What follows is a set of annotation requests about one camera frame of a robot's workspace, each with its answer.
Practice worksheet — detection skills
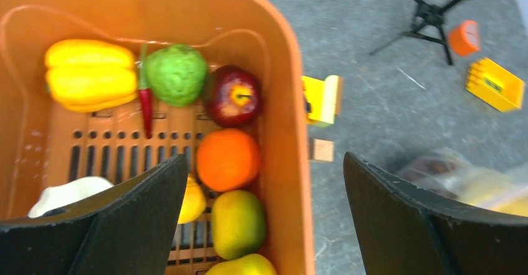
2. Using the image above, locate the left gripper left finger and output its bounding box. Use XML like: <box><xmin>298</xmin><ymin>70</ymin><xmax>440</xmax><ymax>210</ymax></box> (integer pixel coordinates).
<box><xmin>1</xmin><ymin>154</ymin><xmax>188</xmax><ymax>274</ymax></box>

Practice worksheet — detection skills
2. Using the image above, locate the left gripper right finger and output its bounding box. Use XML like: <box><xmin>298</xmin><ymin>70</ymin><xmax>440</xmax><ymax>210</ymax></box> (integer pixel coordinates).
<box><xmin>343</xmin><ymin>152</ymin><xmax>527</xmax><ymax>274</ymax></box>

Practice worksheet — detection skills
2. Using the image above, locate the clear zip top bag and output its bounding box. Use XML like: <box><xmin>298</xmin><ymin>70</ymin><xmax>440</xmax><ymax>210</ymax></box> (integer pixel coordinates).
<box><xmin>396</xmin><ymin>147</ymin><xmax>527</xmax><ymax>217</ymax></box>

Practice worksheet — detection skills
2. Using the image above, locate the orange fruit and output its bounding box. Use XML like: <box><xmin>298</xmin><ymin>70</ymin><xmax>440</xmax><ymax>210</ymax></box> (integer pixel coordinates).
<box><xmin>196</xmin><ymin>128</ymin><xmax>261</xmax><ymax>192</ymax></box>

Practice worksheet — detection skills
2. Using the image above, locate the orange plastic bin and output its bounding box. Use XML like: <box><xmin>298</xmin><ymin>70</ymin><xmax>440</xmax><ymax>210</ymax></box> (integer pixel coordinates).
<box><xmin>1</xmin><ymin>0</ymin><xmax>314</xmax><ymax>274</ymax></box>

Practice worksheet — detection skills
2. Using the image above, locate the yellow bell pepper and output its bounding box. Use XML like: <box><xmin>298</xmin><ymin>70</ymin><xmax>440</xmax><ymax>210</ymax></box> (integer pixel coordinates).
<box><xmin>457</xmin><ymin>167</ymin><xmax>527</xmax><ymax>217</ymax></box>

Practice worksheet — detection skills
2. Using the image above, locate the yellow lemon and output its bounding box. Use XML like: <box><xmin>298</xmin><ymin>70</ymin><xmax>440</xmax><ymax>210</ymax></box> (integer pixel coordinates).
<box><xmin>177</xmin><ymin>174</ymin><xmax>207</xmax><ymax>225</ymax></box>

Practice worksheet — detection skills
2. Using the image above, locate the white garlic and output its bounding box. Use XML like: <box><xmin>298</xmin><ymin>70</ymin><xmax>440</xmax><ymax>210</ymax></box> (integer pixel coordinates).
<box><xmin>27</xmin><ymin>176</ymin><xmax>114</xmax><ymax>218</ymax></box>

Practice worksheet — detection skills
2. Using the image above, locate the yellow green mango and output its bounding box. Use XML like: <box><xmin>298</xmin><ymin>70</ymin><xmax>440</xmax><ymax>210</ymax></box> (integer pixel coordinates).
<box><xmin>211</xmin><ymin>190</ymin><xmax>266</xmax><ymax>260</ymax></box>

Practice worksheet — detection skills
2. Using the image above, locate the small wooden cube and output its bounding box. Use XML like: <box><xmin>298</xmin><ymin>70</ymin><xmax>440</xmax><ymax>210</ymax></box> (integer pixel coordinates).
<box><xmin>309</xmin><ymin>138</ymin><xmax>334</xmax><ymax>162</ymax></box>

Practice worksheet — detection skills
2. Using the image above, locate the yellow pear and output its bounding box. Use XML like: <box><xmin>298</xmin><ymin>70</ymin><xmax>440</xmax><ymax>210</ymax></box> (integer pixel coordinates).
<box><xmin>205</xmin><ymin>253</ymin><xmax>278</xmax><ymax>275</ymax></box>

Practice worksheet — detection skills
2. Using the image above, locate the red chili pepper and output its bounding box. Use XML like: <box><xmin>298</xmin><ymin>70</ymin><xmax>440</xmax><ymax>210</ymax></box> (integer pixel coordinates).
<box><xmin>138</xmin><ymin>43</ymin><xmax>153</xmax><ymax>139</ymax></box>

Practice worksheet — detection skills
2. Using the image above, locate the multicolour toy brick stack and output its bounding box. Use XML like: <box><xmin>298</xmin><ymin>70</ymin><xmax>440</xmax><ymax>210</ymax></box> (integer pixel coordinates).
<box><xmin>302</xmin><ymin>75</ymin><xmax>343</xmax><ymax>128</ymax></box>

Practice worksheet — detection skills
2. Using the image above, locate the yellow corn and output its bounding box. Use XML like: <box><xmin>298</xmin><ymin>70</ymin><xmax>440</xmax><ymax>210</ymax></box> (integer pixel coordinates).
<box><xmin>44</xmin><ymin>39</ymin><xmax>138</xmax><ymax>113</ymax></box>

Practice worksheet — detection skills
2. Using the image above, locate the green leafy vegetable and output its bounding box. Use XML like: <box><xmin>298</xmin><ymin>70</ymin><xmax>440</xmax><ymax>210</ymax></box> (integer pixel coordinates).
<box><xmin>143</xmin><ymin>44</ymin><xmax>209</xmax><ymax>107</ymax></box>

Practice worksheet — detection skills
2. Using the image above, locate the red apple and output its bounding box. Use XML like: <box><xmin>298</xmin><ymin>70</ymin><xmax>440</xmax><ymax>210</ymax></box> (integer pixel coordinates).
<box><xmin>202</xmin><ymin>65</ymin><xmax>262</xmax><ymax>128</ymax></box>

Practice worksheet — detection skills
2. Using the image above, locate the yellow toy brick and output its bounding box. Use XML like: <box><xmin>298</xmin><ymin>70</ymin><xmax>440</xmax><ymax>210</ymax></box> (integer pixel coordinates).
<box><xmin>466</xmin><ymin>58</ymin><xmax>525</xmax><ymax>112</ymax></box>

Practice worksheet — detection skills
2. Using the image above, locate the black microphone tripod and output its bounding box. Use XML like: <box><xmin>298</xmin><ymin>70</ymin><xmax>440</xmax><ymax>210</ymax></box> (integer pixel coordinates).
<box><xmin>369</xmin><ymin>0</ymin><xmax>464</xmax><ymax>66</ymax></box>

